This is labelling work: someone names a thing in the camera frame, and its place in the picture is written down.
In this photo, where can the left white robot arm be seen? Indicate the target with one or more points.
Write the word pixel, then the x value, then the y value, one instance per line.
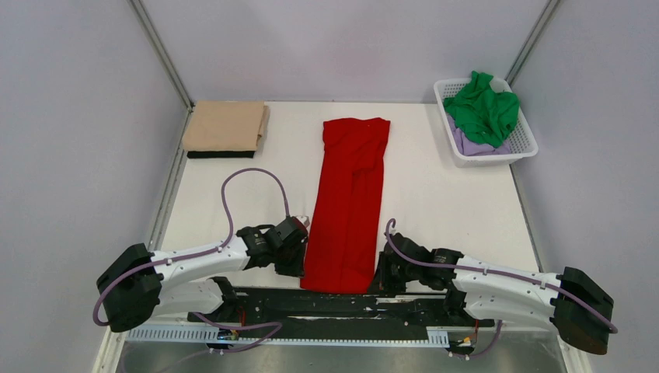
pixel 140 284

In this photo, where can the white plastic basket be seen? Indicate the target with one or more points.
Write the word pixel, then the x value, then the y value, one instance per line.
pixel 521 144

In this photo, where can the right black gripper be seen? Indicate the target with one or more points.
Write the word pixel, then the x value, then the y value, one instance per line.
pixel 381 283

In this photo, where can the left aluminium frame post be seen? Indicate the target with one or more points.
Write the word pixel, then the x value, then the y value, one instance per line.
pixel 153 37

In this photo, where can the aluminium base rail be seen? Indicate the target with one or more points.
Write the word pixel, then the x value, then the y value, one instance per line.
pixel 559 313

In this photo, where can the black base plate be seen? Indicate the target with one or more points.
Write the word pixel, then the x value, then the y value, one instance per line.
pixel 321 316

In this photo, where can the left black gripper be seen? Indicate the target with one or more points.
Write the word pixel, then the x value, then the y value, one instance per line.
pixel 297 269

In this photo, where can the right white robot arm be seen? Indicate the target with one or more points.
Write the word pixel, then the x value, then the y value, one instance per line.
pixel 475 293

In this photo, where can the aluminium frame post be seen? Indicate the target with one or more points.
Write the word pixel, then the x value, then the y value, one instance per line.
pixel 153 37
pixel 532 39

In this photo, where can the green t shirt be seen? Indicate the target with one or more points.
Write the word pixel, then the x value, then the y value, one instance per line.
pixel 485 116

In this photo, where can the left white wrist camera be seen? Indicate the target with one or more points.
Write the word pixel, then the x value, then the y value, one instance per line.
pixel 305 220

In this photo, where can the right aluminium frame post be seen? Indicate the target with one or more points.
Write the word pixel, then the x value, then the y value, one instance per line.
pixel 532 39

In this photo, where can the red t shirt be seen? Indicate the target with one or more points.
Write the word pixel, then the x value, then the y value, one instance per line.
pixel 342 247

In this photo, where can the folded beige t shirt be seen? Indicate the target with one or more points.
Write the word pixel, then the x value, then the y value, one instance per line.
pixel 226 126

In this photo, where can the folded black t shirt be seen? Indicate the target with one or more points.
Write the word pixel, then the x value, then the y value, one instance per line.
pixel 220 154

